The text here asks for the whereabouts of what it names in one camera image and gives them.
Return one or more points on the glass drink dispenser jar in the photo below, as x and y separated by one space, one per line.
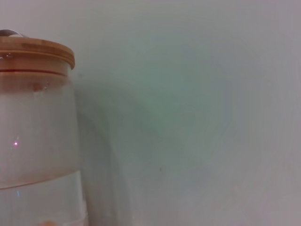
35 141

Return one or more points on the round bamboo jar lid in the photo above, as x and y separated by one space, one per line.
35 56

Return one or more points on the wooden dispenser stand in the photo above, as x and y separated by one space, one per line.
48 223

